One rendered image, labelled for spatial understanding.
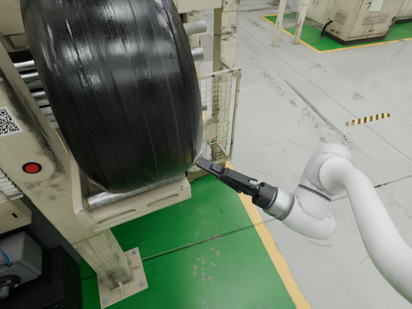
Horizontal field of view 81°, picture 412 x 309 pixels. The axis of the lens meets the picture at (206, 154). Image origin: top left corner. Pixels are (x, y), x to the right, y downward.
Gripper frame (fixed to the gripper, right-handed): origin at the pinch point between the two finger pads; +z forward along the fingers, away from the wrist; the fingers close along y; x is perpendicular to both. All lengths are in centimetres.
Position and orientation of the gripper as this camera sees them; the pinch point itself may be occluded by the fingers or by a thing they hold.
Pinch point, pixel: (209, 167)
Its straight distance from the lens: 71.5
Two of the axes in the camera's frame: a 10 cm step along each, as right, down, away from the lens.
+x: 4.2, -8.4, 3.5
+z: -8.8, -4.7, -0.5
